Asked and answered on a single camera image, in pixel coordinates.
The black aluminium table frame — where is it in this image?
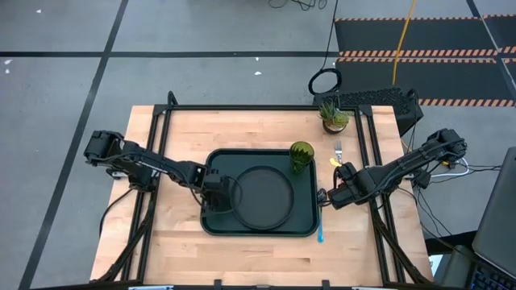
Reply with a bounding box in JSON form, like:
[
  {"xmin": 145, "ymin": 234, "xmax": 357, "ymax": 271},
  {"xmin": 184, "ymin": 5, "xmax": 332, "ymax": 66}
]
[{"xmin": 96, "ymin": 90, "xmax": 435, "ymax": 288}]

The yellow hanging cable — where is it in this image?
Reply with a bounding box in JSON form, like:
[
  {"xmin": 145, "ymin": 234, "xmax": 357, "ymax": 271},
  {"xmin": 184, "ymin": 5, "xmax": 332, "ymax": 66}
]
[{"xmin": 391, "ymin": 0, "xmax": 418, "ymax": 86}]

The thin black floor cable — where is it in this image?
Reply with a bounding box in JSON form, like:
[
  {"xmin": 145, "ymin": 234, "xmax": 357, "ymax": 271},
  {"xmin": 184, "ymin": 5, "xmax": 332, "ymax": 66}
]
[{"xmin": 267, "ymin": 0, "xmax": 329, "ymax": 12}]

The black hazard striped mat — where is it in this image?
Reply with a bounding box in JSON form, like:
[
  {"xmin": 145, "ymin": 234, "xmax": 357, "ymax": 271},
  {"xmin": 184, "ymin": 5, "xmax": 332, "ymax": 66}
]
[
  {"xmin": 335, "ymin": 56, "xmax": 516, "ymax": 109},
  {"xmin": 334, "ymin": 14, "xmax": 516, "ymax": 58}
]

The black coiled hanging cable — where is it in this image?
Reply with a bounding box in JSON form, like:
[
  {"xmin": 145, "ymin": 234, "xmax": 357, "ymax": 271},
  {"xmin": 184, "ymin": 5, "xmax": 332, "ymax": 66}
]
[{"xmin": 307, "ymin": 0, "xmax": 343, "ymax": 97}]

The grey laptop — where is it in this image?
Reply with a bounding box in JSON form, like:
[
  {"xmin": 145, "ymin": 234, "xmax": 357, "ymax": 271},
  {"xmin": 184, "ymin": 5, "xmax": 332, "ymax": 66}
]
[{"xmin": 469, "ymin": 146, "xmax": 516, "ymax": 290}]

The dark green plastic tray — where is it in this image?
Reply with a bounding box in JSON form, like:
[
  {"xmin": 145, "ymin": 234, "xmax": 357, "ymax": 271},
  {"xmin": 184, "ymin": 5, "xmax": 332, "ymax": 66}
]
[{"xmin": 199, "ymin": 147, "xmax": 321, "ymax": 238}]

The potted succulent plant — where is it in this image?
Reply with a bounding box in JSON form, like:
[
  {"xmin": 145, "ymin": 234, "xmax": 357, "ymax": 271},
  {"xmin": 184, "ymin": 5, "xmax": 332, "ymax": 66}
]
[{"xmin": 318, "ymin": 101, "xmax": 352, "ymax": 135}]

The round black plate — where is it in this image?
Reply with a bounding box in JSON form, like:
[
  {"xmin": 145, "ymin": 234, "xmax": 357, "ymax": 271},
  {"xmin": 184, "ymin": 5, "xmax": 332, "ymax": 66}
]
[{"xmin": 231, "ymin": 165, "xmax": 296, "ymax": 232}]

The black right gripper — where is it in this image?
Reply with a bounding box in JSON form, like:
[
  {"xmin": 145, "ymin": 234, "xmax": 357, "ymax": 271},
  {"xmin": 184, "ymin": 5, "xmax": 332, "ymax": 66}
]
[{"xmin": 316, "ymin": 161, "xmax": 366, "ymax": 211}]

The white cable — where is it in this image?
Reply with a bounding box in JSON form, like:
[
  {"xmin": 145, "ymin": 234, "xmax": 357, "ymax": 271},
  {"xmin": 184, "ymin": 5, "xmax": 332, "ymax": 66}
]
[{"xmin": 431, "ymin": 156, "xmax": 471, "ymax": 180}]

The spoon with blue handle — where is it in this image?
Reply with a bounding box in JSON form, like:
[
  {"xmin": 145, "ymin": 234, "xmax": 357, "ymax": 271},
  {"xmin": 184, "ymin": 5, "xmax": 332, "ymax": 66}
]
[{"xmin": 316, "ymin": 202, "xmax": 325, "ymax": 244}]

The green patterned glass cup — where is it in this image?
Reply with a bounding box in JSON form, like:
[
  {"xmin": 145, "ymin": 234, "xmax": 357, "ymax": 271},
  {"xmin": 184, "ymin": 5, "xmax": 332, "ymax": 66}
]
[{"xmin": 289, "ymin": 140, "xmax": 316, "ymax": 176}]

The black perforated computer case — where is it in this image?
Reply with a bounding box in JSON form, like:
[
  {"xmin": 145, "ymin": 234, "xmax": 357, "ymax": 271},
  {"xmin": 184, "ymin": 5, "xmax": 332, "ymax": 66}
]
[{"xmin": 313, "ymin": 87, "xmax": 425, "ymax": 136}]

